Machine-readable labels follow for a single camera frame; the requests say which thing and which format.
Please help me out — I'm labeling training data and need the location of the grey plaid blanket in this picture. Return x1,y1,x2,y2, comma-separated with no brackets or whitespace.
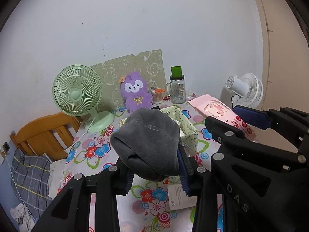
10,149,51,221

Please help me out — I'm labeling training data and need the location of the white paper card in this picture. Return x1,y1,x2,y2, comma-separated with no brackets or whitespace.
168,184,197,211

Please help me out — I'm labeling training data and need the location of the dark grey sock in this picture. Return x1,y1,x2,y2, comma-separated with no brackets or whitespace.
110,108,180,182

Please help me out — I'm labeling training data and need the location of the green desk fan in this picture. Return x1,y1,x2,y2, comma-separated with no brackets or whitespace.
52,64,115,133

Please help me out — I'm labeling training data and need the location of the white standing fan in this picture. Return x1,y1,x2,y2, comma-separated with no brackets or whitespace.
226,73,264,108

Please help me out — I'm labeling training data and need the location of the clear cup with cotton swabs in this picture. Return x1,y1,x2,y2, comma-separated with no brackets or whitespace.
150,87,166,104

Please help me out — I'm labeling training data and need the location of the wooden chair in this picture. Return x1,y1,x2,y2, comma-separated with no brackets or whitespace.
10,112,82,160

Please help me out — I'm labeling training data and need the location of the cartoon patterned cardboard panel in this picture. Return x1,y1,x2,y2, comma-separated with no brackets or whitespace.
91,49,166,111

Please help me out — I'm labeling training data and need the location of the crumpled white cloth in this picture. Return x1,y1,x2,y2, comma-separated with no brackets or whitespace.
10,203,36,232

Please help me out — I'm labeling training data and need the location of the pink wet wipes pack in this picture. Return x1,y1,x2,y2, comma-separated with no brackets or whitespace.
189,94,256,141

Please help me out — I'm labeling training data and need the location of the glass jar with green lid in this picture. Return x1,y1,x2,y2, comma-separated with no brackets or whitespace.
166,66,186,104

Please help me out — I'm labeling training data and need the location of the floral tablecloth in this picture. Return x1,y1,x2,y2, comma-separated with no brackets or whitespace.
49,103,219,231

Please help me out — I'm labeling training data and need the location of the cream cartoon fabric storage box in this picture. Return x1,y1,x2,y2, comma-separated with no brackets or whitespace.
110,106,197,161

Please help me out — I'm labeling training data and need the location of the purple plush toy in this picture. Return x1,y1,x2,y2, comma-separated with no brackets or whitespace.
120,71,152,114

